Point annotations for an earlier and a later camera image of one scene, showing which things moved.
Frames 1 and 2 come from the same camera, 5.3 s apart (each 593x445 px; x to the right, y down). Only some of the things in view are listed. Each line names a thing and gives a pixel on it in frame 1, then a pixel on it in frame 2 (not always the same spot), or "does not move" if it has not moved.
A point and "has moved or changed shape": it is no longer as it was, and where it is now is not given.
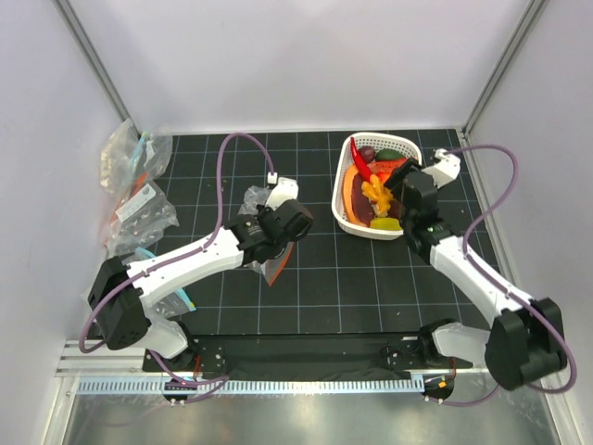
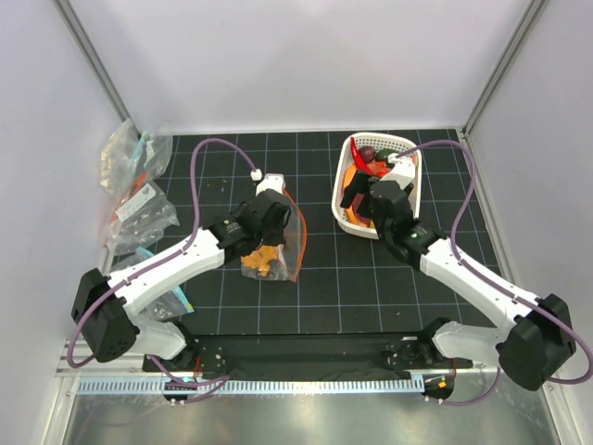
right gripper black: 398,175 to 359,184
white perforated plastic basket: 410,145 does not move
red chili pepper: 363,168 does not move
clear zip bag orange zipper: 253,197 has moved or changed shape
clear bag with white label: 140,219 does not move
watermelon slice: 384,168 does not move
